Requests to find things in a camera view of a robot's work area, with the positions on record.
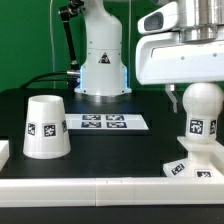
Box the white hanging cable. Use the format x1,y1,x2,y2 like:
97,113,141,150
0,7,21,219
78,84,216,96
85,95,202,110
49,0,57,90

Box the white lamp bulb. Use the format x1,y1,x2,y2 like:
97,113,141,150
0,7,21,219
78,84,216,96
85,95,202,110
183,83,224,144

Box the black cable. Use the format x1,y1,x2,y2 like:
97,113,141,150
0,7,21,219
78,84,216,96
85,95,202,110
19,69,82,90

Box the white left fence wall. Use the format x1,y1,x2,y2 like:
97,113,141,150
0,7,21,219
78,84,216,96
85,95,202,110
0,140,9,171

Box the white lamp shade cone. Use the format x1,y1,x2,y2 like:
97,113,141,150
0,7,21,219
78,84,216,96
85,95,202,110
23,95,71,159

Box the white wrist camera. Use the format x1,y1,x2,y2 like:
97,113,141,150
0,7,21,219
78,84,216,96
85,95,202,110
137,2,179,35

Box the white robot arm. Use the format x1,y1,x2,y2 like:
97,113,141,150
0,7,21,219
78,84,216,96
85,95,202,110
75,0,224,102

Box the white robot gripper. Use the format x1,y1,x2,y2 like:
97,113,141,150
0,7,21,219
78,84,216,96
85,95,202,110
135,32,224,113

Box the white lamp base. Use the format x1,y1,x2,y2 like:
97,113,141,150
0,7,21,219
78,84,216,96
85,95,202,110
163,137,224,178

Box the white front fence wall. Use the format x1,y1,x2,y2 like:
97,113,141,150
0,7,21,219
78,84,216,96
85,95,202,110
0,178,224,207

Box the white fence wall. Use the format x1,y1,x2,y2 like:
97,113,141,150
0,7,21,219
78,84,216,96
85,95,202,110
0,178,224,207
0,140,9,171

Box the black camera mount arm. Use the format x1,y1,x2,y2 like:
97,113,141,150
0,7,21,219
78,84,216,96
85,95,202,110
58,0,84,70

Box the white marker sheet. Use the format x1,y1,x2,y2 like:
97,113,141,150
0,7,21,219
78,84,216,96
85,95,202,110
66,114,148,130

